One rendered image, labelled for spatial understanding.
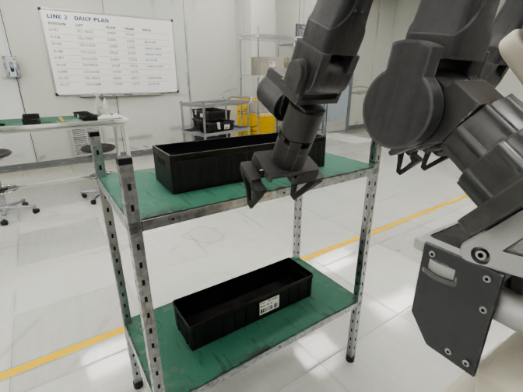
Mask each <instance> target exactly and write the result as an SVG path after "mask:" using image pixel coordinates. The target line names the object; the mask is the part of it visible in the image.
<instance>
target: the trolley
mask: <svg viewBox="0 0 523 392"><path fill-rule="evenodd" d="M231 98H242V99H250V100H230V99H231ZM251 101H252V97H251V96H230V97H229V98H228V99H225V100H202V101H190V102H182V101H180V102H179V104H180V106H181V121H182V130H181V131H182V134H183V140H184V142H185V134H188V135H196V136H201V137H204V140H206V138H207V137H210V136H218V135H224V134H226V137H227V138H228V134H229V133H234V132H241V131H247V135H249V131H250V129H249V128H250V127H249V104H250V102H251ZM240 104H247V126H241V125H235V124H234V125H233V130H229V131H220V132H215V133H206V128H205V108H206V107H221V106H225V115H226V119H227V106H231V105H236V106H240ZM183 106H186V107H201V108H202V114H203V127H204V132H201V131H200V128H191V129H184V114H183Z"/></svg>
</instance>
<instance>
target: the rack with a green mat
mask: <svg viewBox="0 0 523 392"><path fill-rule="evenodd" d="M88 136H89V140H90V148H91V153H92V157H93V165H94V169H95V174H96V179H97V186H98V191H99V195H100V203H101V208H102V212H103V216H104V224H105V229H106V233H107V241H108V245H109V250H110V254H111V262H112V267H113V271H114V279H115V283H116V288H117V292H118V300H119V305H120V309H121V317H122V322H123V326H124V330H125V338H126V342H127V347H128V355H129V359H130V364H131V368H132V376H133V386H134V388H135V389H136V390H138V389H140V388H142V386H143V380H142V377H141V373H142V376H143V379H144V381H145V383H146V386H147V389H148V391H149V392H204V391H206V390H208V389H209V388H211V387H214V386H215V385H217V384H218V383H221V382H223V381H224V380H226V379H228V378H230V377H231V376H233V375H235V374H237V373H239V372H240V371H242V370H244V369H246V368H247V367H249V366H252V365H254V364H255V363H256V362H259V361H261V360H262V359H264V358H266V357H268V356H269V355H271V354H273V353H275V352H277V351H278V350H280V349H282V348H284V347H286V346H287V345H290V344H291V343H293V342H295V341H297V340H298V339H300V338H302V337H304V336H306V335H307V334H310V333H311V332H313V331H315V330H317V329H318V328H320V327H322V326H324V325H326V324H327V323H329V322H331V321H333V320H335V319H336V318H338V317H340V316H342V315H343V314H345V313H348V312H349V311H350V310H351V317H350V324H349V337H348V344H347V350H346V361H347V362H350V363H352V362H354V359H355V353H356V341H357V335H358V329H359V322H360V311H361V305H362V298H363V287H364V281H365V275H366V269H367V257H368V251H369V245H370V234H371V227H372V221H373V214H374V203H375V197H376V191H377V179H378V174H379V168H380V161H381V150H382V146H381V145H378V144H377V143H376V142H375V141H374V140H373V139H371V145H370V158H369V163H364V162H360V161H357V160H354V159H349V158H346V157H342V156H337V155H333V154H330V153H327V152H326V153H325V165H324V166H321V167H319V168H320V169H319V170H320V171H321V172H322V173H323V175H324V176H325V177H324V179H323V181H322V182H321V183H320V184H318V185H317V186H315V187H313V188H311V189H310V190H309V191H311V190H314V189H318V188H321V187H327V186H330V185H333V184H339V183H342V182H346V181H349V180H355V179H359V178H362V177H367V184H366V191H365V198H364V205H363V218H362V224H361V231H360V244H359V250H358V258H357V264H356V277H355V284H354V290H353V293H351V292H350V291H349V290H347V289H345V288H344V287H342V286H341V285H340V284H338V283H337V282H335V281H333V280H332V279H330V278H329V277H328V276H326V275H324V274H323V273H321V272H320V271H319V270H317V269H316V268H314V267H312V266H311V265H309V264H308V263H307V262H306V261H304V260H302V259H301V258H300V235H301V219H302V201H303V195H301V196H299V197H298V198H297V199H296V200H294V218H293V257H291V259H293V260H294V261H295V262H297V263H298V264H300V265H301V266H303V267H304V268H306V269H307V270H308V271H310V272H311V273H313V278H312V283H311V295H310V296H308V297H307V298H305V299H302V300H300V301H298V302H296V303H294V304H292V305H290V306H287V307H285V308H283V309H281V310H279V311H277V312H275V313H272V314H270V315H268V316H267V317H264V318H262V319H260V320H257V321H255V322H254V323H252V324H249V325H247V326H245V327H242V328H241V329H239V330H237V331H235V332H233V333H230V334H228V335H226V336H224V337H222V338H220V339H217V340H215V341H213V342H211V343H209V344H207V345H205V346H202V347H201V348H198V349H196V350H194V351H192V350H191V349H190V347H189V346H188V345H187V344H186V341H185V339H184V337H183V335H182V334H181V332H180V331H179V330H178V327H177V325H176V319H175V313H174V307H173V302H172V303H168V304H166V305H163V306H160V307H157V308H156V309H153V300H152V294H151V288H150V283H149V272H148V267H147V260H146V250H145V244H144V239H143V233H142V232H143V231H146V230H150V229H155V228H159V227H162V226H168V225H172V224H175V223H179V222H184V221H188V220H191V219H197V218H200V217H203V216H207V215H213V214H216V213H220V212H225V211H229V210H232V209H235V208H241V207H244V206H248V204H247V195H246V189H245V186H244V182H238V183H234V184H226V185H222V186H218V187H210V188H206V189H201V190H197V191H189V192H184V193H180V194H172V193H171V192H170V191H169V190H167V189H166V188H165V187H164V186H163V185H162V184H161V183H160V182H159V181H158V180H157V179H156V171H155V168H150V169H144V170H134V167H133V162H132V157H131V156H129V155H126V156H116V157H115V159H116V165H117V170H118V173H113V174H108V175H107V173H106V168H105V164H104V155H103V150H102V145H101V140H100V133H99V132H98V131H88ZM261 182H262V183H263V184H264V185H265V187H266V189H267V192H266V193H265V194H264V195H263V196H262V198H261V199H260V200H259V201H258V203H261V202H264V201H270V200H273V199H277V198H282V197H285V196H289V195H290V192H291V185H292V183H291V182H290V181H289V180H288V178H287V177H284V178H278V179H273V180H272V182H268V181H267V180H266V178H265V177H263V178H262V179H261ZM112 208H113V209H112ZM113 210H114V211H115V212H116V214H117V215H118V218H119V219H120V220H121V222H122V223H123V225H124V226H125V228H126V229H127V234H128V242H129V248H130V253H131V258H132V267H133V272H134V277H135V287H136V292H137V296H138V302H139V311H140V314H139V315H137V316H134V317H131V314H130V309H129V304H128V295H127V291H126V286H125V277H124V272H123V267H122V263H121V255H120V250H119V245H118V237H117V232H116V227H115V222H114V214H113ZM140 371H141V372H140Z"/></svg>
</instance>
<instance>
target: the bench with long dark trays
mask: <svg viewBox="0 0 523 392"><path fill-rule="evenodd" d="M127 122H129V119H128V118H126V117H123V116H120V117H118V118H99V119H98V120H97V121H82V120H80V119H78V118H77V117H75V116H74V115H72V116H58V117H41V118H40V124H23V122H22V118H17V119H3V120H0V124H5V126H0V135H8V134H19V133H29V132H40V131H60V130H70V129H80V128H100V127H111V126H112V128H113V133H114V142H115V147H116V152H117V156H120V155H121V154H120V149H119V144H118V134H117V129H116V126H122V127H123V132H124V138H125V148H126V153H127V155H129V156H131V152H130V146H129V140H128V130H127ZM81 180H89V178H88V176H83V177H73V178H67V179H61V180H51V181H45V182H40V183H35V184H24V185H19V189H18V190H23V189H29V188H35V187H44V186H49V185H55V184H64V183H70V182H75V181H81ZM7 188H8V190H7V191H11V190H14V189H16V187H7ZM18 190H17V191H18Z"/></svg>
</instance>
